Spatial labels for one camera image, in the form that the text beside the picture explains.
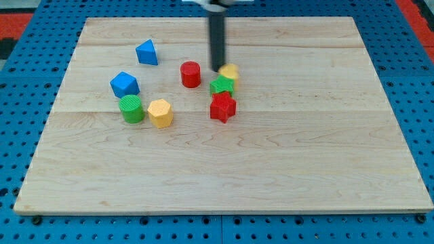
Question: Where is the wooden board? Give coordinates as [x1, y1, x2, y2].
[14, 17, 433, 216]

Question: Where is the red star block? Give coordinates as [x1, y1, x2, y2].
[210, 91, 237, 123]

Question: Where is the blue triangular prism block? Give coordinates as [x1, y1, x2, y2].
[136, 39, 158, 66]

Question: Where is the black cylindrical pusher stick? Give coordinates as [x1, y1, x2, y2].
[207, 4, 226, 72]

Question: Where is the green cylinder block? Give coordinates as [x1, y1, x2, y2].
[119, 95, 145, 123]

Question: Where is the blue cube block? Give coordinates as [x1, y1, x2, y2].
[110, 72, 140, 98]

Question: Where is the green star block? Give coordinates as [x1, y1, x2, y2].
[210, 75, 235, 96]

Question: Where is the yellow hexagon block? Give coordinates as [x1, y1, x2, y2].
[147, 99, 174, 129]

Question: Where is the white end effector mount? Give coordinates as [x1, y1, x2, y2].
[182, 0, 254, 6]

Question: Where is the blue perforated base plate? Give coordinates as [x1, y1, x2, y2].
[1, 1, 433, 243]

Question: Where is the red cylinder block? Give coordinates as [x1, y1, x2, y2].
[180, 61, 201, 88]

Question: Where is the yellow heart block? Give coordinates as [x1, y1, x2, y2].
[218, 63, 239, 90]

